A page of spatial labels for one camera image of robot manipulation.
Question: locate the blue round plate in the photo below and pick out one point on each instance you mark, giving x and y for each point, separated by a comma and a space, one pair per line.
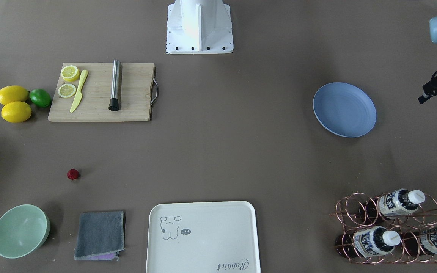
344, 110

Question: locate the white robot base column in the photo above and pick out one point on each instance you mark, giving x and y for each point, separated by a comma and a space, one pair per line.
199, 27

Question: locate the yellow lemon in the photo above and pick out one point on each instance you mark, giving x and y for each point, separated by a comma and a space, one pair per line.
16, 112
13, 93

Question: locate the lemon slice inner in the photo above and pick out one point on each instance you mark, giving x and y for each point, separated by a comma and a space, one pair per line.
67, 90

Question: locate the tea bottle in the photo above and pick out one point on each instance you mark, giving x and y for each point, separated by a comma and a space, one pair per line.
367, 242
401, 202
421, 243

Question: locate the yellow plastic knife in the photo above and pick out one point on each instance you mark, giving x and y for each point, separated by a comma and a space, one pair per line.
78, 95

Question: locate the copper wire bottle rack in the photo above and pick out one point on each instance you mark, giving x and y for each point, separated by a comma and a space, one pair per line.
425, 219

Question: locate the red strawberry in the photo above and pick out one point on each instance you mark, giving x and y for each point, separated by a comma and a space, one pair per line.
73, 174

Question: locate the lemon slice near edge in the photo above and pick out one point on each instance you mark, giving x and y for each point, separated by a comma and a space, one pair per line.
70, 73

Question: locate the green bowl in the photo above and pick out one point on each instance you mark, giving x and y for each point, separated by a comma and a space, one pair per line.
23, 229

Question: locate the grey folded cloth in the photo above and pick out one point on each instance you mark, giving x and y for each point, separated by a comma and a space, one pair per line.
100, 236

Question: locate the green lime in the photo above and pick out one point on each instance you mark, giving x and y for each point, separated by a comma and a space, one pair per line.
40, 98

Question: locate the steel muddler black tip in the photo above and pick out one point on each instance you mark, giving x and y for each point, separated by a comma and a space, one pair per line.
114, 104

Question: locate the cream rabbit tray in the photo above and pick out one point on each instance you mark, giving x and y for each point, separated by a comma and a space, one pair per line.
203, 237

